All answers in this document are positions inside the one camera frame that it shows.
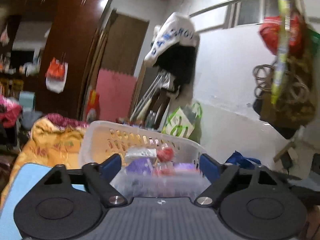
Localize silver purple medicine box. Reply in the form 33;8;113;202
124;147;157;164

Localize purple medicine box torn top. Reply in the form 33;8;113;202
126;158;153;176

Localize blue shopping bag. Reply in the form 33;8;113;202
225;151;261;170

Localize clear plastic basket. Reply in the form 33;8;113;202
79;121;210;200

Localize red candy packet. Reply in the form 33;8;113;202
156;147;174;162

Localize yellow orange blanket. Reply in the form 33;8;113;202
1;117;88;206

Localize green white tote bag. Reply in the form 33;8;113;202
161;102;203;139

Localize pink foam mat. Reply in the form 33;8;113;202
96;69;136;122

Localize brown hanging bag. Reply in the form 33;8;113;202
253;12;320;140

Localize orange white plastic bag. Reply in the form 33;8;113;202
46;58;68;94

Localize white hoodie blue letters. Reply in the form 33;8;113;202
144;12;199;94

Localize brown wooden board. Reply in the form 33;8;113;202
100;9;149;76

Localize red plastic bag hanging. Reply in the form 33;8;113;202
258;15;304;57

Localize dark red wooden wardrobe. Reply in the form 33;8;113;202
1;0;112;119

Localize coiled beige rope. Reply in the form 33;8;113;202
252;64;311;106

